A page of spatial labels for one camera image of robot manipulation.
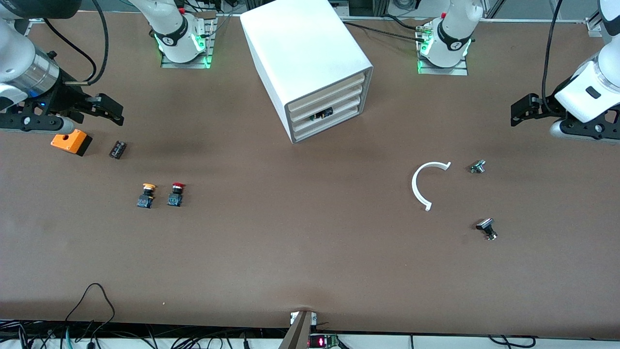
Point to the grey camera stand bracket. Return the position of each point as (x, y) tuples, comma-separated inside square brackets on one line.
[(296, 337)]

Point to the green push button switch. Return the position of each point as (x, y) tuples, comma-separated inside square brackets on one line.
[(322, 115)]

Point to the aluminium table edge rail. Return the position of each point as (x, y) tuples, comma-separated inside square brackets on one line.
[(523, 20)]

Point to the black square push button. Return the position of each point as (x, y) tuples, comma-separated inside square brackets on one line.
[(485, 224)]

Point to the white curved plastic bracket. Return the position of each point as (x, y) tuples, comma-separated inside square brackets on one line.
[(413, 186)]

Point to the aluminium table corner bracket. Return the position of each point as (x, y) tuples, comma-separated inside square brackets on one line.
[(593, 26)]

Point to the small silver metal fitting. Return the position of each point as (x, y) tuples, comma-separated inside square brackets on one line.
[(477, 167)]

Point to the left arm aluminium base plate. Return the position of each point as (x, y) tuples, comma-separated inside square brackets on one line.
[(455, 71)]

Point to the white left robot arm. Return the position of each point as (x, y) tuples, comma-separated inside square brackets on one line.
[(593, 82)]

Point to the black cylindrical capacitor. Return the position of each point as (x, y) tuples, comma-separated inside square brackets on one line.
[(117, 150)]

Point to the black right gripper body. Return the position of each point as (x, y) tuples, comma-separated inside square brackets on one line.
[(66, 97)]

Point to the white cabinet drawer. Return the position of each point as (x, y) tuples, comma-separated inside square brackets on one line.
[(348, 107), (339, 101), (329, 94), (329, 124)]

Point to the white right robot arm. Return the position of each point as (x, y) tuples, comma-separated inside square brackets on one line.
[(19, 58)]

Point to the red LED display module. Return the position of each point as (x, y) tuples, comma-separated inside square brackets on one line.
[(320, 342)]

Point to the red push button switch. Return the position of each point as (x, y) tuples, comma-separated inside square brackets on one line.
[(175, 198)]

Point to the orange switch enclosure box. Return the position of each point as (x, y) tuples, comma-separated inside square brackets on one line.
[(68, 143)]

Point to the right arm aluminium base plate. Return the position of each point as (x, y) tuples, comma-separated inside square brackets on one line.
[(169, 64)]

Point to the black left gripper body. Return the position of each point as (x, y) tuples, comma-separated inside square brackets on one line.
[(546, 105)]

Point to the white drawer cabinet housing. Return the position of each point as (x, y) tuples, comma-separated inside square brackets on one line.
[(300, 43)]

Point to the yellow push button switch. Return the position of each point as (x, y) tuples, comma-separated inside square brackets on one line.
[(145, 198)]

